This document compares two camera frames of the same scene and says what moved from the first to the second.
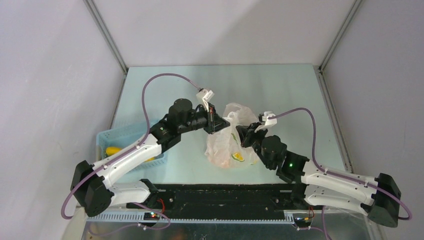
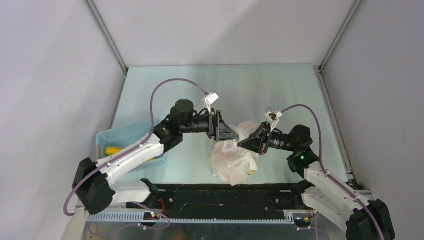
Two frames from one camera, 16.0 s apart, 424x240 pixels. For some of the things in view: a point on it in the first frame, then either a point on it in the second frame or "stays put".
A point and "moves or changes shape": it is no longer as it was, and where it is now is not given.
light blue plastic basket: (122, 135) stays put
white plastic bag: (223, 148) moves or changes shape
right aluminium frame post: (351, 14) stays put
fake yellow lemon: (110, 151) stays put
